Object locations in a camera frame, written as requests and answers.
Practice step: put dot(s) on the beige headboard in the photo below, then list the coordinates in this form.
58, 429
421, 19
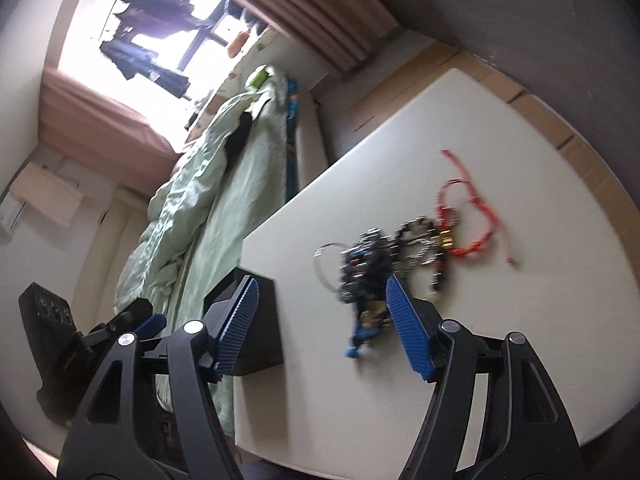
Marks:
117, 236

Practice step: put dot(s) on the light green duvet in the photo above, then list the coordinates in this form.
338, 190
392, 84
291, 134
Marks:
190, 194

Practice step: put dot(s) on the cardboard sheets on floor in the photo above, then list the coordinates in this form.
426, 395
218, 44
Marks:
404, 84

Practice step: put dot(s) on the wall air conditioner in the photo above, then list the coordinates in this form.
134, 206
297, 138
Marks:
39, 189

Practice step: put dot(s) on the pink curtain right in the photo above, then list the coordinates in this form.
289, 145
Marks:
342, 34

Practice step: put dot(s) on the black jewelry box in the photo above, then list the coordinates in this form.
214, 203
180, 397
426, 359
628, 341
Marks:
250, 324

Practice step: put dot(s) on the patterned window seat cushion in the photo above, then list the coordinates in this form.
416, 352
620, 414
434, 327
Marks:
235, 83

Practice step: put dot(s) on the window with hanging clothes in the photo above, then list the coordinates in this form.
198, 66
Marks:
162, 58

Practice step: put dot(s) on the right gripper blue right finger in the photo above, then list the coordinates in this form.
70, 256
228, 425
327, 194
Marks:
526, 431

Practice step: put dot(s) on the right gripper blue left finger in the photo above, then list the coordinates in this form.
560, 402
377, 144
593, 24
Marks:
112, 435

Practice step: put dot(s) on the green box on bed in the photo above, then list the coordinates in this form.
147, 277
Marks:
258, 78

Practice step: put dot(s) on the pink curtain left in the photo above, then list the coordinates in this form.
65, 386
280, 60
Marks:
102, 134

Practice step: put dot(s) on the black garment on bed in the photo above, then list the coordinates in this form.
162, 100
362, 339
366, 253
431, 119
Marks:
237, 140

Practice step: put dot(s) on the bed with green sheet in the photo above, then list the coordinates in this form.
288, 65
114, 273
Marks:
225, 209

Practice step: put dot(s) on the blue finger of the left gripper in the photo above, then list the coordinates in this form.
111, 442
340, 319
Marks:
151, 327

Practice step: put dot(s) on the pink curtain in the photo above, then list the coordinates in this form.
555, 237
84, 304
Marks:
102, 134
342, 34

